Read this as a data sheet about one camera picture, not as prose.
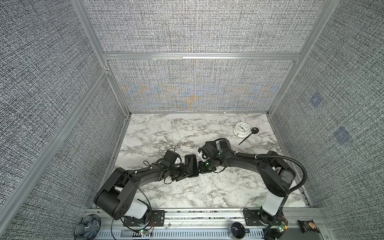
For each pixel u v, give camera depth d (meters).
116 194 0.43
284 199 0.54
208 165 0.76
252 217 0.73
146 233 0.69
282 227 0.69
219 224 0.74
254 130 1.06
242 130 1.04
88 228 0.69
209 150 0.72
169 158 0.72
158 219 0.73
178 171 0.78
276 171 0.51
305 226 0.70
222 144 1.13
